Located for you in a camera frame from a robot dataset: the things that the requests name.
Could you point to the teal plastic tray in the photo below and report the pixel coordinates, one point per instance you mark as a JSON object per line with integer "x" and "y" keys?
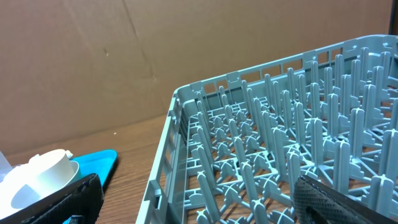
{"x": 96, "y": 163}

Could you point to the grey saucer bowl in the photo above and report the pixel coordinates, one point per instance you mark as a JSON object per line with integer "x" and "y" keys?
{"x": 6, "y": 193}

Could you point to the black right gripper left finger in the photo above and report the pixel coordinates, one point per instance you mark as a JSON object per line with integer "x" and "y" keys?
{"x": 54, "y": 208}

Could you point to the white cup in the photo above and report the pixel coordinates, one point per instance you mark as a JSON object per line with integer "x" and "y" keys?
{"x": 43, "y": 175}

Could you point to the grey dishwasher rack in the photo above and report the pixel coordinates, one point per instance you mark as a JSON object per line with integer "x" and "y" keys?
{"x": 233, "y": 146}

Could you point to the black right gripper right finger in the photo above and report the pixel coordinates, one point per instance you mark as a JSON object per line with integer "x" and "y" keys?
{"x": 315, "y": 202}

